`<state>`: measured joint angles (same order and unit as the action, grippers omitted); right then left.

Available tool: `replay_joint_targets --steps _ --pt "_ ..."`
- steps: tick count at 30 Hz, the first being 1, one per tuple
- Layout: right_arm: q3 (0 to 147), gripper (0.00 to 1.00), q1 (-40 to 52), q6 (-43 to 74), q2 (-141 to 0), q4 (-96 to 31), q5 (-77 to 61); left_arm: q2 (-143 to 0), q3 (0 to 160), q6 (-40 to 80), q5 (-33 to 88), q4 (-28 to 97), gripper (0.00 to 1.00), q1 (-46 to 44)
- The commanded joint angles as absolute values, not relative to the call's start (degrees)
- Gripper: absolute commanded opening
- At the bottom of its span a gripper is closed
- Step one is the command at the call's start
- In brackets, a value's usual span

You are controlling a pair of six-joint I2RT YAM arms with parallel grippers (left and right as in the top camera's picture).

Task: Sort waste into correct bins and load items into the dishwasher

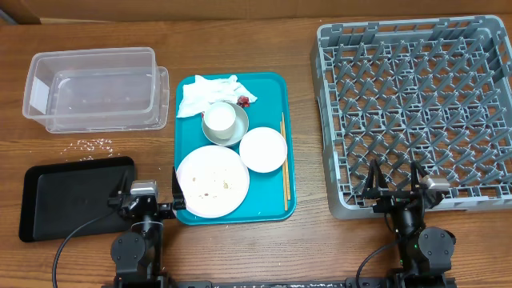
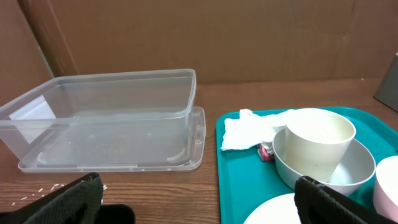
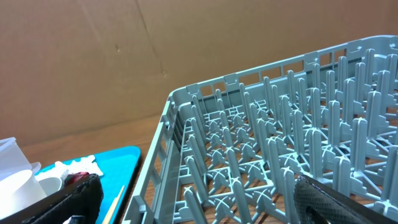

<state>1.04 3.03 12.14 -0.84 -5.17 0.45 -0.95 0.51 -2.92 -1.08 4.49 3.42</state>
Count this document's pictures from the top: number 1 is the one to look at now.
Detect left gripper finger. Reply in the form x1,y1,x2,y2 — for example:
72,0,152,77
172,167,186,210
115,170,129,195

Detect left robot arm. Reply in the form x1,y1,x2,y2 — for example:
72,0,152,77
107,172,186,287

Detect red wrapper scrap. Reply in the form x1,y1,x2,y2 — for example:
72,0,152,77
237,96,250,108

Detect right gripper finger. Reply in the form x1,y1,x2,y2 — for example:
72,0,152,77
366,159,389,191
410,161,428,191

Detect grey dishwasher rack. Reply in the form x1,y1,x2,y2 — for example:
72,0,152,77
311,15,511,219

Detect large pink plate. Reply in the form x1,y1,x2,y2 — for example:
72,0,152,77
177,145,250,218

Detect clear plastic storage bin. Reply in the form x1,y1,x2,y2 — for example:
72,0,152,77
22,47,170,134

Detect grey bowl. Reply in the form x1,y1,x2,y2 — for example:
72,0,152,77
202,103,249,146

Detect small pink bowl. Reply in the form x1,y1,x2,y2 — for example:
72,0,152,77
239,127,287,173

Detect black plastic tray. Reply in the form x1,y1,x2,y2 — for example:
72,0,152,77
18,157,136,242

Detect teal serving tray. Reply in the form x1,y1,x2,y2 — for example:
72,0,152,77
174,72,298,226

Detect white paper cup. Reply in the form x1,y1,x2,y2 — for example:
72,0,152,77
203,102,236,139

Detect wooden chopstick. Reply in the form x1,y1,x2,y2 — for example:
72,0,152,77
281,112,291,205
280,120,288,211

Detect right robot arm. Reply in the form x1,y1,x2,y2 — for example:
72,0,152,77
354,160,456,287

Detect spilled rice grains on table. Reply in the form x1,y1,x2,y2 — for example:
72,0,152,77
59,138,119,162

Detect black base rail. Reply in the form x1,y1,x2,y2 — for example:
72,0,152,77
175,279,393,288

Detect crumpled white napkin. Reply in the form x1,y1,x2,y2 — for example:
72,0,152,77
177,75,258,118

